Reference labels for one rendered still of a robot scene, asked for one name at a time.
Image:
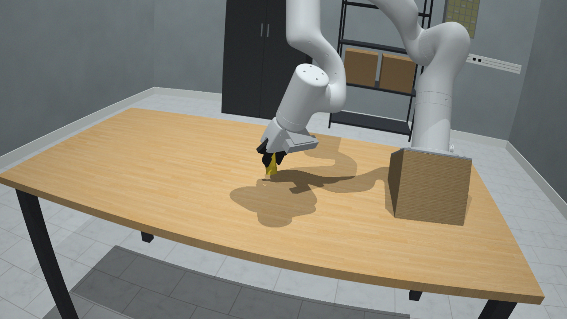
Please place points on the yellow cylinder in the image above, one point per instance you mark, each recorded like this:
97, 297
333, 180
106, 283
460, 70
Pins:
272, 168

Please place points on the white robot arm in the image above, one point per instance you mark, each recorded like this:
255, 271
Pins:
313, 89

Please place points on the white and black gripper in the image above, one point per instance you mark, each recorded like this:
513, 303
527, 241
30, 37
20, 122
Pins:
274, 137

